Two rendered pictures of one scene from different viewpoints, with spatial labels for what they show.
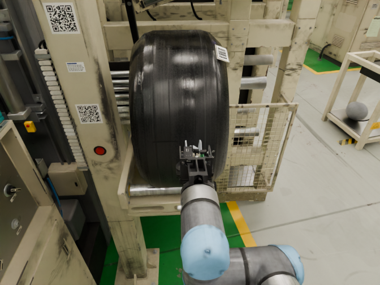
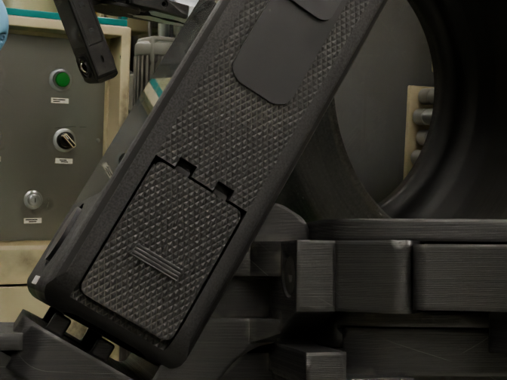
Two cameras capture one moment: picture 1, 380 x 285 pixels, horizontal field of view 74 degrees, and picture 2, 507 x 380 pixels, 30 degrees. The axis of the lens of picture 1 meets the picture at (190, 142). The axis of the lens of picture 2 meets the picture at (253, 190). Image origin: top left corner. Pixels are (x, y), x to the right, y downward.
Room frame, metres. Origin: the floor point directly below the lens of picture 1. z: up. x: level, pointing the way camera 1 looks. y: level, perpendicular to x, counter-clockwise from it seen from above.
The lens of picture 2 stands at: (0.11, -1.01, 1.09)
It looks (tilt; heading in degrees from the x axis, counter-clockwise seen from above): 3 degrees down; 64
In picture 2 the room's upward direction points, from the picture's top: 2 degrees clockwise
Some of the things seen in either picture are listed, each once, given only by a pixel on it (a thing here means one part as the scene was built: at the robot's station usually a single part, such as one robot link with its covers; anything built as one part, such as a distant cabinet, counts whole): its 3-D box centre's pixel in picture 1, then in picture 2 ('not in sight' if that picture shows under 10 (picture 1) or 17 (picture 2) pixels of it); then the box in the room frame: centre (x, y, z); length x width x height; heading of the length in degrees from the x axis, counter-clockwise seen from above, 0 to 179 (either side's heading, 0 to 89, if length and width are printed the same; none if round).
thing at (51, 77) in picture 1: (69, 116); not in sight; (0.75, 0.42, 1.19); 0.05 x 0.04 x 0.48; 3
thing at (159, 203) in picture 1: (171, 198); not in sight; (0.68, 0.08, 0.84); 0.36 x 0.09 x 0.06; 93
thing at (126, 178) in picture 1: (130, 165); not in sight; (0.81, 0.26, 0.90); 0.40 x 0.03 x 0.10; 3
